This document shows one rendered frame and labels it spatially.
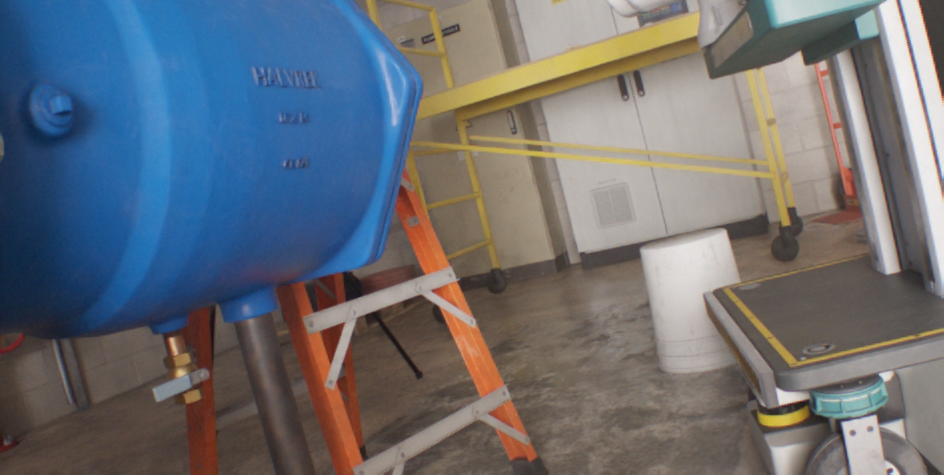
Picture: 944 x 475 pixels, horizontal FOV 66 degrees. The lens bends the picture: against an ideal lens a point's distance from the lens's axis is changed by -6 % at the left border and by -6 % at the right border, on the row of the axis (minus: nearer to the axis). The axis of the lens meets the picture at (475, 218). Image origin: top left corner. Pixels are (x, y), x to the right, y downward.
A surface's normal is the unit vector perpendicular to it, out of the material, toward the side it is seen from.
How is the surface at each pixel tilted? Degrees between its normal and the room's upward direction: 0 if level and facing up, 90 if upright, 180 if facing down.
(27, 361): 90
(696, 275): 87
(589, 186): 92
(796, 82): 90
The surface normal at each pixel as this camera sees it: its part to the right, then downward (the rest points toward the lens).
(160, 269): 0.66, 0.63
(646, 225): -0.38, 0.12
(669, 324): -0.76, 0.15
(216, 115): 0.89, -0.04
